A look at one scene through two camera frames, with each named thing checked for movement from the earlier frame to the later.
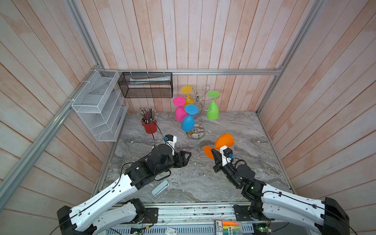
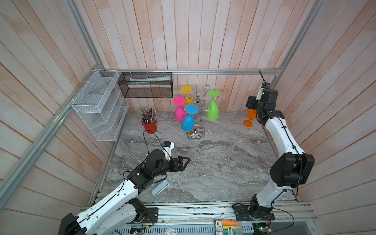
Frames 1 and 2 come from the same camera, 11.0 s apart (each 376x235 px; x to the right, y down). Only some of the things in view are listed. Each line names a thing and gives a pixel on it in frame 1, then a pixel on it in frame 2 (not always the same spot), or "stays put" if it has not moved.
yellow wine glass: (186, 89) stays put
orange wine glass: (225, 139) → (251, 115)
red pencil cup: (151, 128) stays put
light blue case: (160, 188) stays put
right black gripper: (219, 161) → (250, 101)
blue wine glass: (188, 122) stays put
